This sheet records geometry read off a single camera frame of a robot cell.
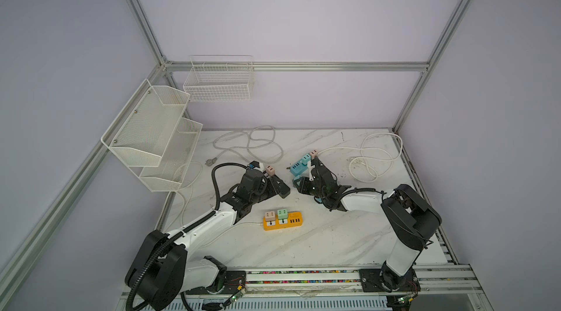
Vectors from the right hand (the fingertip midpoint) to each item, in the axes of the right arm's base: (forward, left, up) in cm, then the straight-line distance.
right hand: (294, 182), depth 91 cm
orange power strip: (-15, 0, -4) cm, 16 cm away
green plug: (-14, +5, 0) cm, 15 cm away
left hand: (-5, +6, +6) cm, 10 cm away
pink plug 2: (-15, +9, 0) cm, 18 cm away
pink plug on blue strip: (+16, -9, 0) cm, 19 cm away
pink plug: (+6, +11, 0) cm, 12 cm away
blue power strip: (+11, -3, -4) cm, 12 cm away
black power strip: (-10, +7, +13) cm, 18 cm away
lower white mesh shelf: (+8, +61, -7) cm, 62 cm away
